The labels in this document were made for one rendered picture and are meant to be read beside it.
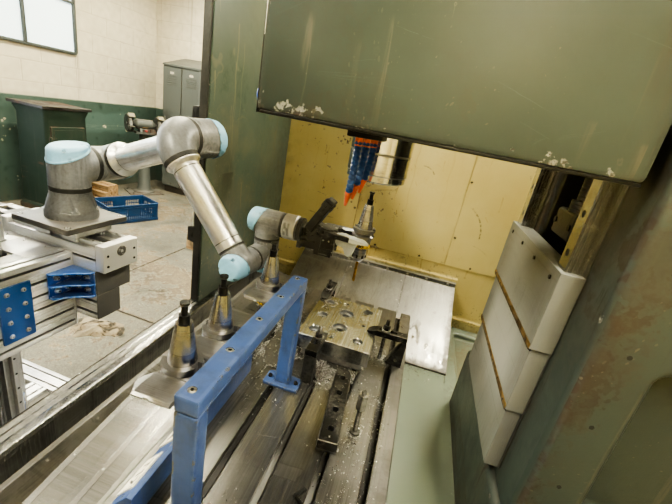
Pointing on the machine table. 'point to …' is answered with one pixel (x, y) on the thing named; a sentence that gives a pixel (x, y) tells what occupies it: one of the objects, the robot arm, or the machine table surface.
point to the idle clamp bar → (334, 413)
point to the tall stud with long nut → (359, 412)
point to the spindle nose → (388, 162)
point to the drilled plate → (339, 346)
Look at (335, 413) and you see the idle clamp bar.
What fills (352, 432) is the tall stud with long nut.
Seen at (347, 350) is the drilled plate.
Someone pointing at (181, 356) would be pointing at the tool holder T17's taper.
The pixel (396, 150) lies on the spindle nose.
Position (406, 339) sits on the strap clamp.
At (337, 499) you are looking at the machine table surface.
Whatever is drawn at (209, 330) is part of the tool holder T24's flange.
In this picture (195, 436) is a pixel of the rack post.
